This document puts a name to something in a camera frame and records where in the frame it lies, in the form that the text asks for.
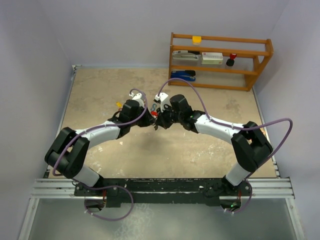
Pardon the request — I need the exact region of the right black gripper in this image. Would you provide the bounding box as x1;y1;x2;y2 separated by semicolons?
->
155;103;183;130

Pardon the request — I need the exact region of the blue S carabiner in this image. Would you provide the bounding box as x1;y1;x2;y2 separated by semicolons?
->
150;104;157;112

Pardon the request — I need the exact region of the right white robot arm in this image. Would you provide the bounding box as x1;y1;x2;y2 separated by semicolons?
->
154;92;273;196

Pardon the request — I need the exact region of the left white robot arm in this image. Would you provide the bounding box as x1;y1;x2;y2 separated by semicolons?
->
44;100;156;196

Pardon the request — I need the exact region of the blue stapler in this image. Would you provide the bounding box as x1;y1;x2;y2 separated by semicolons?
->
170;70;196;82

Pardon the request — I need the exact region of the grey stapler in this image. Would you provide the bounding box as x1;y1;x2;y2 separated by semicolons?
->
172;50;200;61

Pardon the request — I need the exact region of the white cardboard box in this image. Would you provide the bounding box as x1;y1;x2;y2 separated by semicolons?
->
201;52;223;65

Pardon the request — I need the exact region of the red black stamp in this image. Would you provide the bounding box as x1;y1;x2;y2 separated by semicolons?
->
226;53;237;67

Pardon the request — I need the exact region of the yellow lid jar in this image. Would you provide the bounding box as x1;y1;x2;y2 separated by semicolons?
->
191;35;202;46

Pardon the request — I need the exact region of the wooden shelf rack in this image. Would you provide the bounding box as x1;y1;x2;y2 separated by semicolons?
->
168;33;274;91

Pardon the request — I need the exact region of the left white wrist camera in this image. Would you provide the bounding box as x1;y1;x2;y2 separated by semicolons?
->
129;92;145;108

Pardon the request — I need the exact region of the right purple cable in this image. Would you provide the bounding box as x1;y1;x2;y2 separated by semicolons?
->
154;77;294;215

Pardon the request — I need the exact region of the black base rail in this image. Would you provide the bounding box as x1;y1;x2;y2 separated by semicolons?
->
74;178;252;209

